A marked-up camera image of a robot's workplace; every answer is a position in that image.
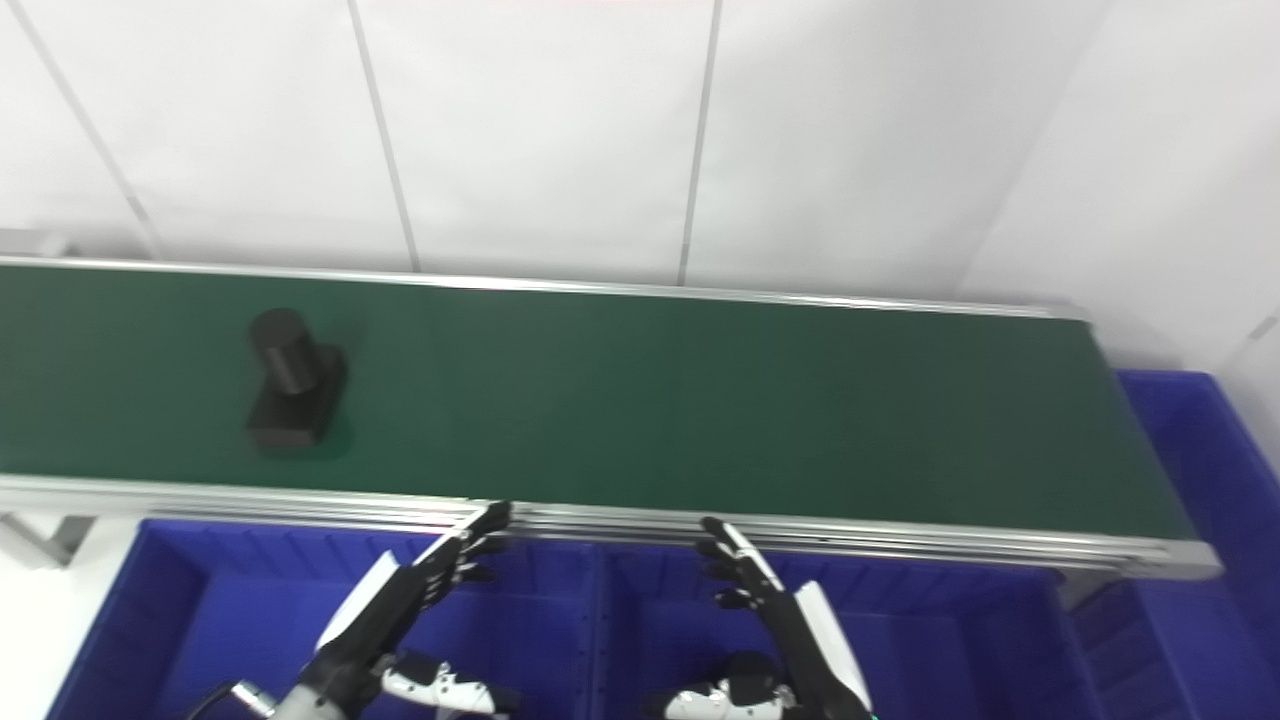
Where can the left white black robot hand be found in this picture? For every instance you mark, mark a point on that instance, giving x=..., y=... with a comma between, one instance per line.
x=375, y=610

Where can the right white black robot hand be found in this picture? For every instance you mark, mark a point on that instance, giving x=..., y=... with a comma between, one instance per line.
x=810, y=630

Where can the black cylinder and block part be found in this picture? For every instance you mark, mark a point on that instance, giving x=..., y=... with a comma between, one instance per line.
x=295, y=395

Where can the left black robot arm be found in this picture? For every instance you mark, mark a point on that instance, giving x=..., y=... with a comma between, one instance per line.
x=285, y=702

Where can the blue plastic bin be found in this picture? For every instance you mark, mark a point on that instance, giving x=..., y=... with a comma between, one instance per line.
x=230, y=620
x=960, y=640
x=1190, y=440

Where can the green conveyor belt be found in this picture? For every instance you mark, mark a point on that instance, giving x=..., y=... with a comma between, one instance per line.
x=640, y=410

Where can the aluminium conveyor support leg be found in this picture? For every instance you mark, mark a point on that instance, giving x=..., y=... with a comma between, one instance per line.
x=45, y=535

